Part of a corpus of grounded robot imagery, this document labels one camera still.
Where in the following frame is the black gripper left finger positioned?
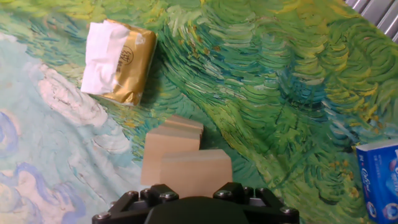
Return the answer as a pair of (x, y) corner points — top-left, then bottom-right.
(92, 184), (180, 224)

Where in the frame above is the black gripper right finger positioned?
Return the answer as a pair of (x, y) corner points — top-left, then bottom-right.
(213, 182), (300, 224)

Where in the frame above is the blue tissue pack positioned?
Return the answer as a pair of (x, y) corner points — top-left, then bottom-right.
(355, 139), (398, 224)

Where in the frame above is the green blue painted cloth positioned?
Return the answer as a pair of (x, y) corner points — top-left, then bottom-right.
(0, 0), (398, 224)

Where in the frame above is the gold tissue pack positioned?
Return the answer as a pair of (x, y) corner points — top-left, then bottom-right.
(80, 18), (158, 106)

